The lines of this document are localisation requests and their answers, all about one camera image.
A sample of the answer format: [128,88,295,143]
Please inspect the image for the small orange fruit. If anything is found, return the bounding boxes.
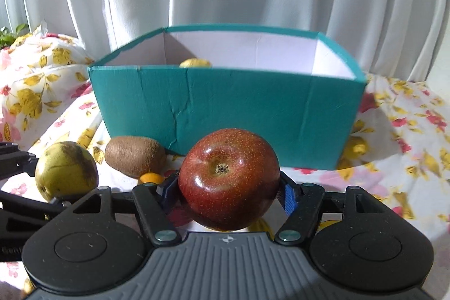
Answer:
[138,172,165,185]

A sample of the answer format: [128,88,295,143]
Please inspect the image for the brown kiwi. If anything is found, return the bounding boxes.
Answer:
[105,136,166,178]

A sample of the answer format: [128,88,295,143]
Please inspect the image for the green pear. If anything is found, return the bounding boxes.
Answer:
[179,58,212,68]
[35,142,99,202]

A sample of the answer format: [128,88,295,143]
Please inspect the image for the red apple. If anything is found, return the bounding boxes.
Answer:
[179,128,281,231]

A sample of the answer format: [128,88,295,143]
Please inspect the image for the floral bed sheet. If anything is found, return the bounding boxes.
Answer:
[1,34,449,299]

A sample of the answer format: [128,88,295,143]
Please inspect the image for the teal cardboard box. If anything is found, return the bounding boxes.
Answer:
[89,24,367,170]

